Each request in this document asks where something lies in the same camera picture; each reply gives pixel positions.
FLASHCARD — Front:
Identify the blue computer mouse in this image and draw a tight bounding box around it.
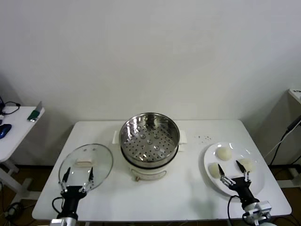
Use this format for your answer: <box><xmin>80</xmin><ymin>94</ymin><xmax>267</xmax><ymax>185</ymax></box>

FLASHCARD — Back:
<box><xmin>0</xmin><ymin>123</ymin><xmax>12</xmax><ymax>139</ymax></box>

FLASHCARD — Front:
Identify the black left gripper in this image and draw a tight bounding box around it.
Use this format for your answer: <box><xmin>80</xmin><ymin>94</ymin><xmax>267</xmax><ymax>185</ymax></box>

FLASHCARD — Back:
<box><xmin>59</xmin><ymin>167</ymin><xmax>95</xmax><ymax>218</ymax></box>

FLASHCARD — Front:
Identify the thin white hanging cable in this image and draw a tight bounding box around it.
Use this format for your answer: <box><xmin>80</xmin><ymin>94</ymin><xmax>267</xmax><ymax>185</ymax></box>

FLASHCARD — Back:
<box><xmin>263</xmin><ymin>135</ymin><xmax>289</xmax><ymax>158</ymax></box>

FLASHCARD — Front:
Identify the white wall shelf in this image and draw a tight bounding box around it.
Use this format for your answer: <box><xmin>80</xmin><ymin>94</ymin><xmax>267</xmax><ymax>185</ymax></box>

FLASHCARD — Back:
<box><xmin>0</xmin><ymin>105</ymin><xmax>45</xmax><ymax>201</ymax></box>

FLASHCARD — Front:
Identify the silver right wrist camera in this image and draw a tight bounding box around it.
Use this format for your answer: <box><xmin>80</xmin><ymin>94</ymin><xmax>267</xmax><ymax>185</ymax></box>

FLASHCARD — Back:
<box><xmin>242</xmin><ymin>200</ymin><xmax>272</xmax><ymax>224</ymax></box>

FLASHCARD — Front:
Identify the cream electric cooker pot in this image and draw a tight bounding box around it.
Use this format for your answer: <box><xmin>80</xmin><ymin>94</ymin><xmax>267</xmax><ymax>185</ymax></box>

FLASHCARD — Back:
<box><xmin>121</xmin><ymin>143</ymin><xmax>185</xmax><ymax>182</ymax></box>

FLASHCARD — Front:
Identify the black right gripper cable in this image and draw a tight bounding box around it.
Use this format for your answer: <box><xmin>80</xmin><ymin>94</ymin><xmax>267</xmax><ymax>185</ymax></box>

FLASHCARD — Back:
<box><xmin>227</xmin><ymin>194</ymin><xmax>240</xmax><ymax>226</ymax></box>

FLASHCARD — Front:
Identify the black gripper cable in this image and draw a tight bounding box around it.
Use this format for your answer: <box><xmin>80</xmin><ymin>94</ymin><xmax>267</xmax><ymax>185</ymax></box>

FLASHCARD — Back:
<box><xmin>227</xmin><ymin>194</ymin><xmax>240</xmax><ymax>226</ymax></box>
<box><xmin>52</xmin><ymin>197</ymin><xmax>65</xmax><ymax>219</ymax></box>

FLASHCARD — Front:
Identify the thin black hanging cable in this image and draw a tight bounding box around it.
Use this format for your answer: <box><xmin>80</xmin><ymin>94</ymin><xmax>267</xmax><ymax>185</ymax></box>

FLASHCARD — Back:
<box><xmin>269</xmin><ymin>129</ymin><xmax>290</xmax><ymax>165</ymax></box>

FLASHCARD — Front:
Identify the white steamed baozi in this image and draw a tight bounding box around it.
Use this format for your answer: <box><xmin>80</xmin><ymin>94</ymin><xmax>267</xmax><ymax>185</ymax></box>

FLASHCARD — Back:
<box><xmin>238</xmin><ymin>158</ymin><xmax>257</xmax><ymax>172</ymax></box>
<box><xmin>208</xmin><ymin>162</ymin><xmax>223</xmax><ymax>178</ymax></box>
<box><xmin>215</xmin><ymin>147</ymin><xmax>233</xmax><ymax>161</ymax></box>

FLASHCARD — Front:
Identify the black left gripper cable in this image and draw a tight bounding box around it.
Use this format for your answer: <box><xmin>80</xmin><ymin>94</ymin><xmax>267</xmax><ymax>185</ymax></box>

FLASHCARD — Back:
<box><xmin>52</xmin><ymin>197</ymin><xmax>65</xmax><ymax>219</ymax></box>

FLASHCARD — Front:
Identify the green and white package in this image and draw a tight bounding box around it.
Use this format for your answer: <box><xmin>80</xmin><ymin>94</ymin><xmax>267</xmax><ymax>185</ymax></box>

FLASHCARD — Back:
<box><xmin>27</xmin><ymin>101</ymin><xmax>45</xmax><ymax>122</ymax></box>

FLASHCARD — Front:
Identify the tangled black cable bundle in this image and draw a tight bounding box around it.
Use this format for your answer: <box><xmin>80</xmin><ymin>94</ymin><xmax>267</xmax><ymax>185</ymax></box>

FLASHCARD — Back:
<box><xmin>0</xmin><ymin>181</ymin><xmax>26</xmax><ymax>223</ymax></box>

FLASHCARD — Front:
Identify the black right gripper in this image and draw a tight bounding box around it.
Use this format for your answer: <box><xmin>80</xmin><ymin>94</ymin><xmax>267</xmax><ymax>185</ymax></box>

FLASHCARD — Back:
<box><xmin>218</xmin><ymin>161</ymin><xmax>256</xmax><ymax>206</ymax></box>

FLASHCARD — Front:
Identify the perforated steel steamer basket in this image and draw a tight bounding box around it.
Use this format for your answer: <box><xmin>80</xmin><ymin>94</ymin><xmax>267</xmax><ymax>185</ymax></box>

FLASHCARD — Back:
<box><xmin>113</xmin><ymin>113</ymin><xmax>188</xmax><ymax>167</ymax></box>

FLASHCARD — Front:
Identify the white round plate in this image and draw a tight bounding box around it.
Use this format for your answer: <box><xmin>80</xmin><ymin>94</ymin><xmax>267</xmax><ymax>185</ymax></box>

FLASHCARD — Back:
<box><xmin>203</xmin><ymin>142</ymin><xmax>265</xmax><ymax>197</ymax></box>

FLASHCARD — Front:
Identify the white cabinet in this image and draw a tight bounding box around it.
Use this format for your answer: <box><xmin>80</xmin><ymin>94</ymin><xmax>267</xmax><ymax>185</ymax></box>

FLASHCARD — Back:
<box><xmin>263</xmin><ymin>88</ymin><xmax>301</xmax><ymax>165</ymax></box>

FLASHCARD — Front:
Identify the glass lid with cream handle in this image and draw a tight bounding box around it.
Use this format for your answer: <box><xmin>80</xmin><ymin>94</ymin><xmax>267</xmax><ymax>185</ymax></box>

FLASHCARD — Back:
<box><xmin>58</xmin><ymin>143</ymin><xmax>114</xmax><ymax>192</ymax></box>

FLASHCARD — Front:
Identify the black cable with plug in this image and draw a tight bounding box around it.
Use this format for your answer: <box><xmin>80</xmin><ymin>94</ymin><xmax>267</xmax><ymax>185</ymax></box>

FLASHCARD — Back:
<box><xmin>2</xmin><ymin>101</ymin><xmax>21</xmax><ymax>116</ymax></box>

